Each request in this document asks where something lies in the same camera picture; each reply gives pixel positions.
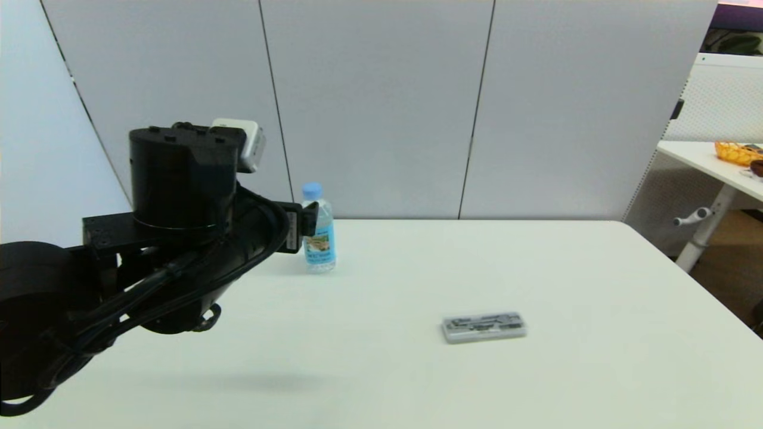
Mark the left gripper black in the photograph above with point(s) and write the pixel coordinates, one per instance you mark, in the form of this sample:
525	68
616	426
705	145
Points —
179	173

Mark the clear bottle blue label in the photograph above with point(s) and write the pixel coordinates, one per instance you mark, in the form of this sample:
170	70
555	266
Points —
320	244

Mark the clear plastic tool case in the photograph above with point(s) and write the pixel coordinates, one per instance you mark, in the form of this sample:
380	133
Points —
484	327

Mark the black clip on panel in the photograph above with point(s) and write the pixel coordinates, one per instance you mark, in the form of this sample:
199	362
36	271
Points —
678	109

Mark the white height-adjustable desk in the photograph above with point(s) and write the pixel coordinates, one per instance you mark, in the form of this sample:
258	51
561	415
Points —
697	156

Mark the white perforated partition panel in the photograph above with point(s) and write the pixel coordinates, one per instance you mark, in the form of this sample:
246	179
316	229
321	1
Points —
715	95

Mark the orange woven basket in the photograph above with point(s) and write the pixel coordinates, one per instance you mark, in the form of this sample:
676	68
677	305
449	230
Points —
738	152

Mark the small dark brown object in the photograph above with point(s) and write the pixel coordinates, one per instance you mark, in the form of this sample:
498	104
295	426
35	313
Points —
757	168

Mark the green potted plant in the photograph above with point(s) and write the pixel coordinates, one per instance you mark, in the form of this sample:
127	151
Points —
739	43

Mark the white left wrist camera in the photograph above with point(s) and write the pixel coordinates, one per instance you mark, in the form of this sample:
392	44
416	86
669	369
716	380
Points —
247	143

